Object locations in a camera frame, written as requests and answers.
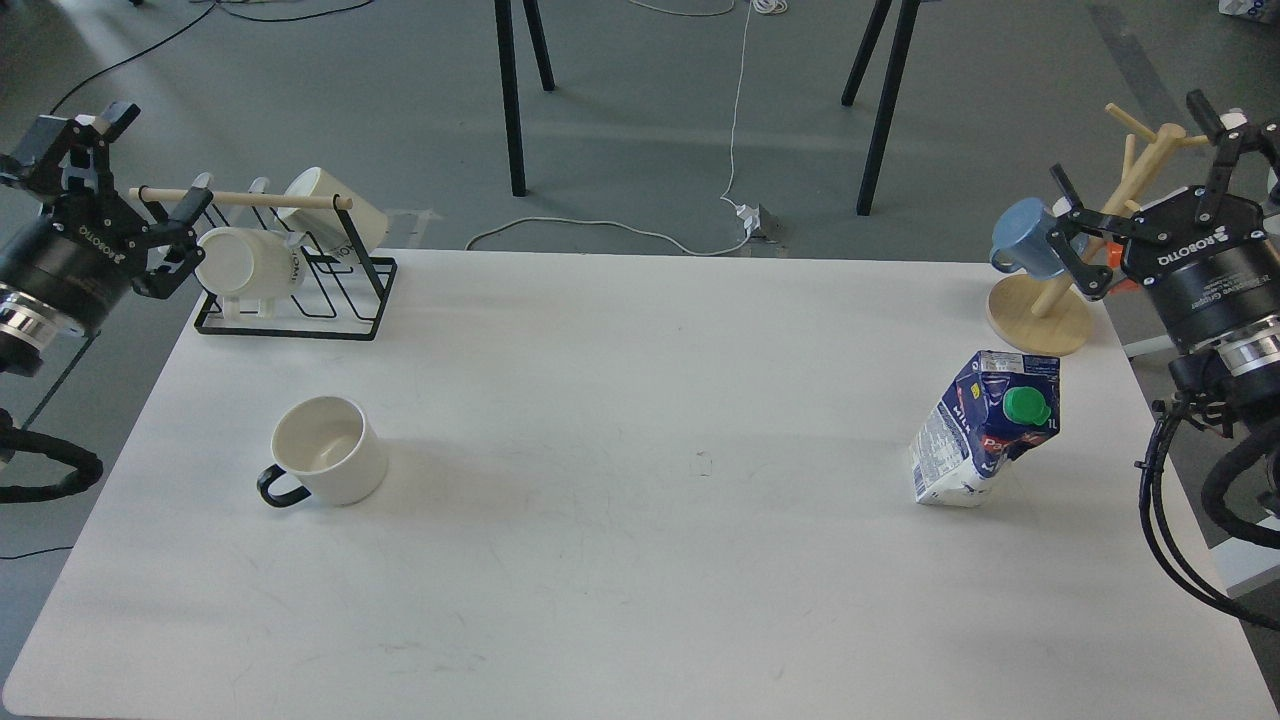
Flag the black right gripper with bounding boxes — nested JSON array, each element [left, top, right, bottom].
[[1048, 90, 1279, 351]]

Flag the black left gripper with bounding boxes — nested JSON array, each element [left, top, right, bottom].
[[1, 102, 214, 332]]

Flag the blue milk carton green cap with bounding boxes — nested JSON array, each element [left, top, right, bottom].
[[909, 350, 1061, 509]]

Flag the white mug black handle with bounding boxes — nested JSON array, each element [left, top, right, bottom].
[[256, 396, 390, 509]]

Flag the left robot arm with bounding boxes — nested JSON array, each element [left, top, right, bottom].
[[3, 101, 212, 503]]

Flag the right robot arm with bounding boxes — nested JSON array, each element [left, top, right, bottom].
[[1047, 90, 1279, 630]]

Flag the orange mug on tree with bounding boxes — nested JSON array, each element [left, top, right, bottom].
[[1080, 241, 1140, 296]]

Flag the white mug on rack front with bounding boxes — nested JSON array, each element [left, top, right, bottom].
[[195, 227, 305, 318]]

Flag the white mug on rack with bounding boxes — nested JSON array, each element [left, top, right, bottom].
[[276, 167, 390, 266], [195, 227, 305, 318]]

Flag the blue mug on tree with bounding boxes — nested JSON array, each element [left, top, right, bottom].
[[989, 197, 1066, 281]]

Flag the wooden mug tree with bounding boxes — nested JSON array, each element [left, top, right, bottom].
[[986, 102, 1211, 357]]

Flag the white mug on rack rear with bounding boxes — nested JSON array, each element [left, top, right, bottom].
[[276, 167, 390, 266]]

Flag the black table leg right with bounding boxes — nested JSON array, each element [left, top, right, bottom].
[[840, 1, 922, 217]]

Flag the black table leg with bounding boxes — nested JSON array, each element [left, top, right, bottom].
[[840, 1, 922, 217], [493, 1, 556, 197]]

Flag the white power adapter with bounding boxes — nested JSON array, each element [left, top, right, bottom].
[[733, 204, 782, 242]]

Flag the black table leg left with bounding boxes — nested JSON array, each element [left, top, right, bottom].
[[493, 1, 556, 197]]

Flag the black wire mug rack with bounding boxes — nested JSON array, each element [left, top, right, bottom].
[[193, 192, 398, 341]]

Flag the black floor cable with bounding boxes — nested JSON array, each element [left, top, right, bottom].
[[47, 0, 376, 117]]

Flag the white power cable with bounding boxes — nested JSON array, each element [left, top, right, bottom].
[[465, 0, 791, 258]]

